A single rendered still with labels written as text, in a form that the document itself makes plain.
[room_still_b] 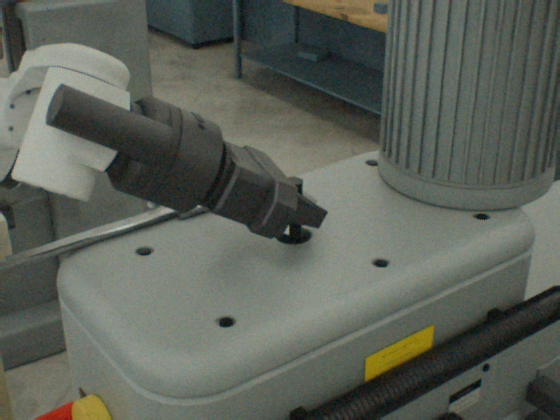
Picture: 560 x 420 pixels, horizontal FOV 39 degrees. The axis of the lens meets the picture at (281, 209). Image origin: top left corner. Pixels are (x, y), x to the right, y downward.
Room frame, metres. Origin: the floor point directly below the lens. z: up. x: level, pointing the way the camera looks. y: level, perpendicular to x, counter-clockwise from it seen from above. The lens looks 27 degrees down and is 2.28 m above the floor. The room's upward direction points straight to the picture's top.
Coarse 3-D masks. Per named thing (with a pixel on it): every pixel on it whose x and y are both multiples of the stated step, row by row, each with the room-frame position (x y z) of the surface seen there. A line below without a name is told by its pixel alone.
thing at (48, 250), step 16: (160, 208) 0.74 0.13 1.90; (112, 224) 0.71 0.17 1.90; (128, 224) 0.71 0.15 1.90; (144, 224) 0.72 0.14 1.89; (64, 240) 0.68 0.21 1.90; (80, 240) 0.68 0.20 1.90; (96, 240) 0.68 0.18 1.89; (16, 256) 0.65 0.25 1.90; (32, 256) 0.65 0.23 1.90; (48, 256) 0.65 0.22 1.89; (0, 272) 0.62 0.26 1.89
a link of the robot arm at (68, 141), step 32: (64, 96) 0.57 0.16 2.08; (96, 96) 0.61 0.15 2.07; (128, 96) 0.63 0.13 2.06; (32, 128) 0.60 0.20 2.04; (64, 128) 0.57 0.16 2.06; (96, 128) 0.57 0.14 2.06; (128, 128) 0.58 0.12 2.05; (160, 128) 0.60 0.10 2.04; (32, 160) 0.58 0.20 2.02; (64, 160) 0.58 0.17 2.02; (96, 160) 0.59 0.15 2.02; (128, 160) 0.61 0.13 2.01; (160, 160) 0.59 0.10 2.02; (64, 192) 0.57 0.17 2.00; (128, 192) 0.62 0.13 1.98
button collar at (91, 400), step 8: (80, 400) 0.57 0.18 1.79; (88, 400) 0.57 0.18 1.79; (96, 400) 0.57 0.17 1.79; (72, 408) 0.58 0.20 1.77; (80, 408) 0.56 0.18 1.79; (88, 408) 0.56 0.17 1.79; (96, 408) 0.56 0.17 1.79; (104, 408) 0.56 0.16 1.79; (72, 416) 0.58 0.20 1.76; (80, 416) 0.56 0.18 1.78; (88, 416) 0.55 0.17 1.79; (96, 416) 0.55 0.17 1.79; (104, 416) 0.55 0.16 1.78
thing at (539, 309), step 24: (552, 288) 0.73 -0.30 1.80; (504, 312) 0.69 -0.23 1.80; (528, 312) 0.69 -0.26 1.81; (552, 312) 0.70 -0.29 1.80; (480, 336) 0.65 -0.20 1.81; (504, 336) 0.65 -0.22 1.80; (528, 336) 0.68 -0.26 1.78; (432, 360) 0.61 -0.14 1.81; (456, 360) 0.61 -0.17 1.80; (480, 360) 0.63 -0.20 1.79; (384, 384) 0.57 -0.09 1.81; (408, 384) 0.58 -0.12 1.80; (432, 384) 0.59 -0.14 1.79; (336, 408) 0.54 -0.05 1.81; (360, 408) 0.54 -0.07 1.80; (384, 408) 0.55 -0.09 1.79
